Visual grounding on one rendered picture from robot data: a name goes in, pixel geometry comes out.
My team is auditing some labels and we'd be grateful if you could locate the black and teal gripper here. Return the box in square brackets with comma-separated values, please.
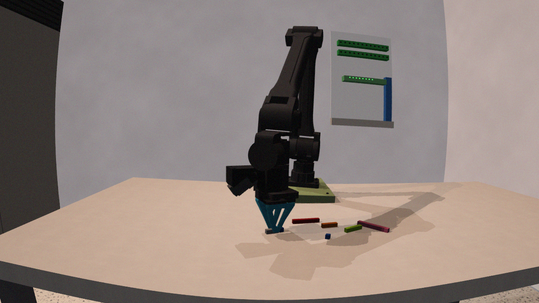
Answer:
[253, 164, 299, 233]

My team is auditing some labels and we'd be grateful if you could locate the orange rod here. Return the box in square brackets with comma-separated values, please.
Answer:
[321, 222, 338, 228]

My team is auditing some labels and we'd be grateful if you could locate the lime green rod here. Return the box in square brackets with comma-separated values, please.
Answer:
[344, 224, 362, 233]

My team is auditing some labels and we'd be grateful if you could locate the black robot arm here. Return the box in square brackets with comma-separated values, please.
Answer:
[226, 26, 323, 197]

